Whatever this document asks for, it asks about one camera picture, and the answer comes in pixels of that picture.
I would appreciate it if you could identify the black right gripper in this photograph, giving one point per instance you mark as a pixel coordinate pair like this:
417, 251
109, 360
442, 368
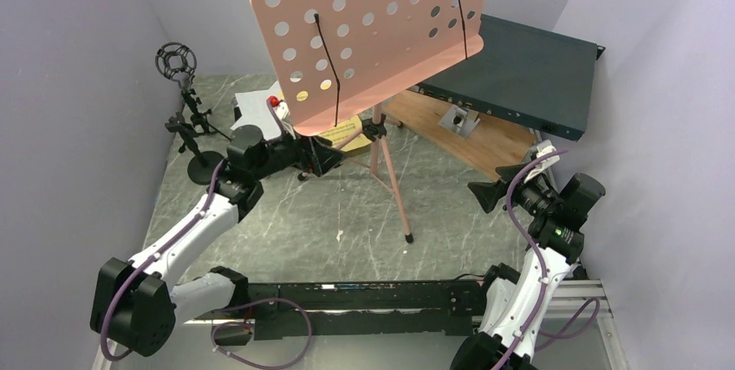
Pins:
489, 193

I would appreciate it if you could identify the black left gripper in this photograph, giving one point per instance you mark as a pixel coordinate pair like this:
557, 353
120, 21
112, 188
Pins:
315, 154

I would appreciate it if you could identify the yellow sheet music page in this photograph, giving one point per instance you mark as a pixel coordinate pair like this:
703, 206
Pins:
345, 130

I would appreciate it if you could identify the grey paper sheet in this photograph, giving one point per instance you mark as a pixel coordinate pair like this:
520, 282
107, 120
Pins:
254, 108

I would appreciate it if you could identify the black round-base mic stand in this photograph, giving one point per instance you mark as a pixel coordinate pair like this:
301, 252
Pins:
203, 164

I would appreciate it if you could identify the pink tripod music stand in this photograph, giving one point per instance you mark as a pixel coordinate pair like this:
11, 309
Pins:
336, 58

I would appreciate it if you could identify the black tripod mic stand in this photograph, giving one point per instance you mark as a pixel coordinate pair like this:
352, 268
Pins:
177, 62

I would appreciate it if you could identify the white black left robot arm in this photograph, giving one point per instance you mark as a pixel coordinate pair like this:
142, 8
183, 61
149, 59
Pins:
184, 235

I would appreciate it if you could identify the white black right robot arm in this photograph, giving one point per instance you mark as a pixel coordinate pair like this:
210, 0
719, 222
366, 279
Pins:
534, 275

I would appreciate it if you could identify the wooden board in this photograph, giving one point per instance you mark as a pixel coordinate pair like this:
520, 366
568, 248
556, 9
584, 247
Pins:
491, 143

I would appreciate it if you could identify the dark teal rack unit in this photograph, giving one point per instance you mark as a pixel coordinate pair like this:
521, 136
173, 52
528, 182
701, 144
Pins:
532, 77

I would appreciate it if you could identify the silver metal bracket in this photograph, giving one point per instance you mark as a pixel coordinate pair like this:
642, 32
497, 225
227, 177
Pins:
460, 121

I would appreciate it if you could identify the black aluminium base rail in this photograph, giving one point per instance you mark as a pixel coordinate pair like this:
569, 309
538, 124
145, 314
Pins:
452, 307

